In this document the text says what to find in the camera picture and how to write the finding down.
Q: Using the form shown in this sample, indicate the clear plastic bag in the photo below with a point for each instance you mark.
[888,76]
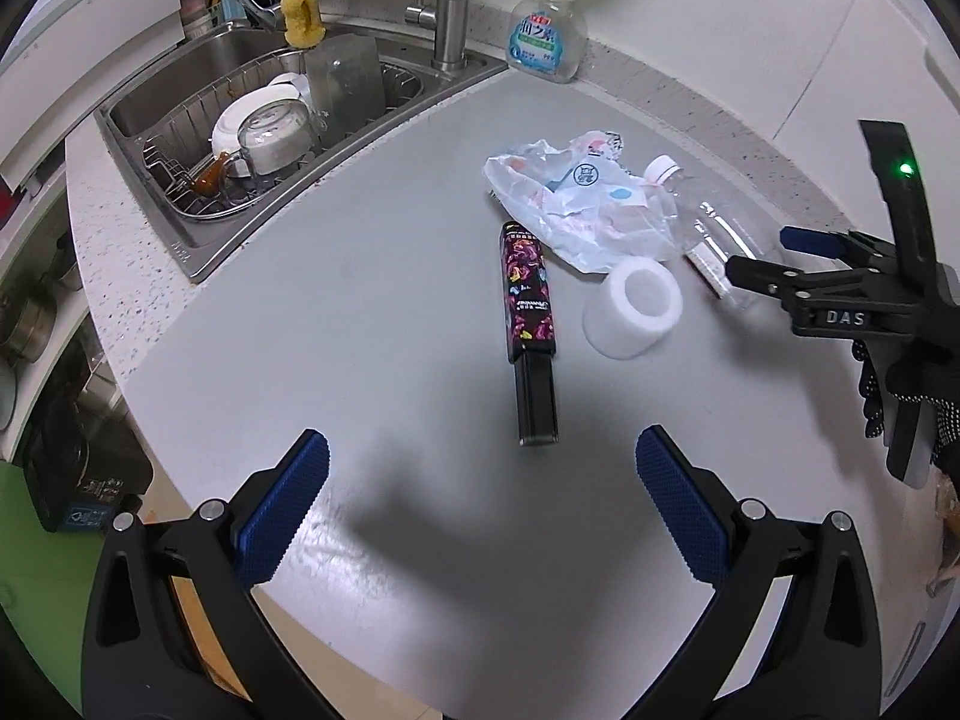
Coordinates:
[584,205]

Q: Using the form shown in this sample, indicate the stainless steel kitchen sink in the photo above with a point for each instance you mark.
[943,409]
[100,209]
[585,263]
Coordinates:
[141,104]

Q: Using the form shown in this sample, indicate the glass jar in sink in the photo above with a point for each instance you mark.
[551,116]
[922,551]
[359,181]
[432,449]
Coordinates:
[277,138]

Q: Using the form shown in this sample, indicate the white plate in sink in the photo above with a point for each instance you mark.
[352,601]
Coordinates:
[224,138]

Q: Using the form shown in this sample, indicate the white dishwasher appliance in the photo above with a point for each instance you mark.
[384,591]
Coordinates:
[65,59]

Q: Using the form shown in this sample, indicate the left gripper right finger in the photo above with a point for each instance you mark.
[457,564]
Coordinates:
[692,502]

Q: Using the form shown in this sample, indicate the clear plastic water bottle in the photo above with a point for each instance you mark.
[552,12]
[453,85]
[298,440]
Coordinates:
[714,224]

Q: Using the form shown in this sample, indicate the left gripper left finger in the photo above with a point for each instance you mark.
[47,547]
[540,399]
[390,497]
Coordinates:
[271,505]

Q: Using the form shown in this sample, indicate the black gloved right hand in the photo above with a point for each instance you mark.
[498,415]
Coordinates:
[903,385]

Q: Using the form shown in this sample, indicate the stainless steel faucet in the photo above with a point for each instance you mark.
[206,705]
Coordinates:
[447,20]

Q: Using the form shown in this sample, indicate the yellow sponge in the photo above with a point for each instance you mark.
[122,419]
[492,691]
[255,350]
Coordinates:
[304,28]

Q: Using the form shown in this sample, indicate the wire dish rack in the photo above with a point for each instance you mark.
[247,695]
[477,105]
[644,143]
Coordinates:
[197,185]

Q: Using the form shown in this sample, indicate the black recycling bin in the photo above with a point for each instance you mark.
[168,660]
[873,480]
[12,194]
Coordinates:
[80,470]

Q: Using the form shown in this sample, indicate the black colourful patterned box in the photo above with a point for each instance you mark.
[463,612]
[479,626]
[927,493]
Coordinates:
[530,334]

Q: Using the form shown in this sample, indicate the hand soap pump bottle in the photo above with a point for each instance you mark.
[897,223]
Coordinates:
[546,38]

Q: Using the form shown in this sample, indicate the clear glass container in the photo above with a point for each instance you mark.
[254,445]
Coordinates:
[345,82]

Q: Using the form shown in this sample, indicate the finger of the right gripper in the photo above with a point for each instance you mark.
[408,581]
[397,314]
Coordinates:
[808,241]
[761,277]

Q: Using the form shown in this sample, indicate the white foam tape roll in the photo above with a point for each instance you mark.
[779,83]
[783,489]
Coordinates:
[637,304]

